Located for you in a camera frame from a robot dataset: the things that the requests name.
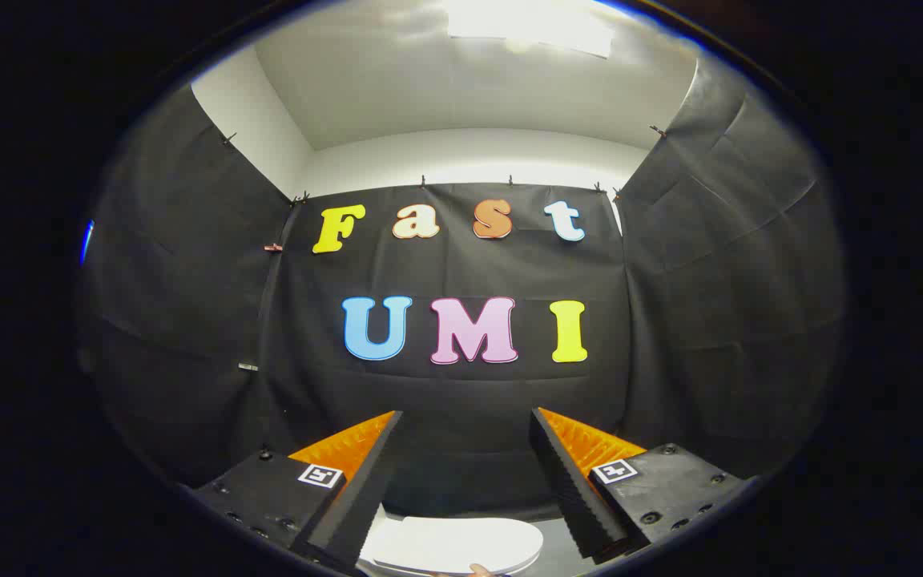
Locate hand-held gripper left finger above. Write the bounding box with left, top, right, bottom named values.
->
left=189, top=410, right=405, bottom=576

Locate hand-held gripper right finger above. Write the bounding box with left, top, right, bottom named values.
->
left=529, top=407, right=751, bottom=566

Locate black backdrop cloth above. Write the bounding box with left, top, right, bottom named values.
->
left=77, top=56, right=847, bottom=522

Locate row of small black clips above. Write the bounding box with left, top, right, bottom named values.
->
left=220, top=124, right=668, bottom=205

